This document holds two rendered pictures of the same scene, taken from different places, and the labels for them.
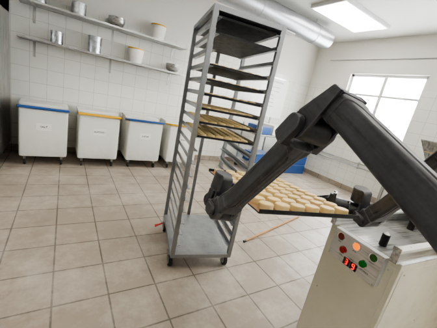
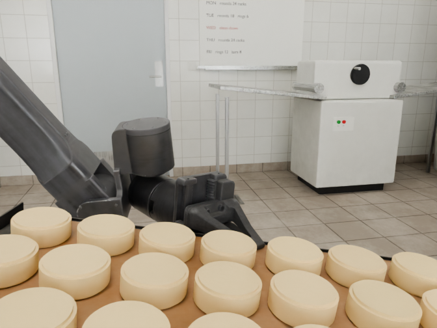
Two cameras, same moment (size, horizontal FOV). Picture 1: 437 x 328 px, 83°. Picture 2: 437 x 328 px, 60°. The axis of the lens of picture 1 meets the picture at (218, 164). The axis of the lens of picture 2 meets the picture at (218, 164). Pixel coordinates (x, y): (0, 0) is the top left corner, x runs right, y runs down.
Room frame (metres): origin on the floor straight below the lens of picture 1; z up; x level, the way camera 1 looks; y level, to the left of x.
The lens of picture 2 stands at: (1.03, -0.42, 1.15)
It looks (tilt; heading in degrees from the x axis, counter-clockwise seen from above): 14 degrees down; 112
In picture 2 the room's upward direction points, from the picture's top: straight up
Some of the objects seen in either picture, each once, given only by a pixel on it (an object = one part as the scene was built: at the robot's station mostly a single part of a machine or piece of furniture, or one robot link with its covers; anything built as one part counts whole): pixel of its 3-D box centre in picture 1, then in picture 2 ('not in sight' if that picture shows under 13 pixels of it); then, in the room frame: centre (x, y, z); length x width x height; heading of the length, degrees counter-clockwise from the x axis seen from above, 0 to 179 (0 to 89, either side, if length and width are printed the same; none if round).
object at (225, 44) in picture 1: (230, 47); not in sight; (1.98, 0.09, 1.68); 0.60 x 0.40 x 0.02; 19
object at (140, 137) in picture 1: (140, 140); not in sight; (4.00, 1.35, 0.39); 0.64 x 0.54 x 0.77; 33
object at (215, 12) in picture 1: (191, 146); not in sight; (1.61, 0.20, 0.97); 0.03 x 0.03 x 1.70; 19
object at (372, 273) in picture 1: (356, 254); not in sight; (1.01, -0.69, 0.77); 0.24 x 0.04 x 0.14; 28
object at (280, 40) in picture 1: (252, 155); not in sight; (1.76, -0.23, 0.97); 0.03 x 0.03 x 1.70; 19
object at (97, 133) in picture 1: (96, 136); not in sight; (3.64, 1.89, 0.39); 0.64 x 0.54 x 0.77; 34
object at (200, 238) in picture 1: (211, 146); not in sight; (1.97, 0.09, 0.93); 0.64 x 0.51 x 1.78; 19
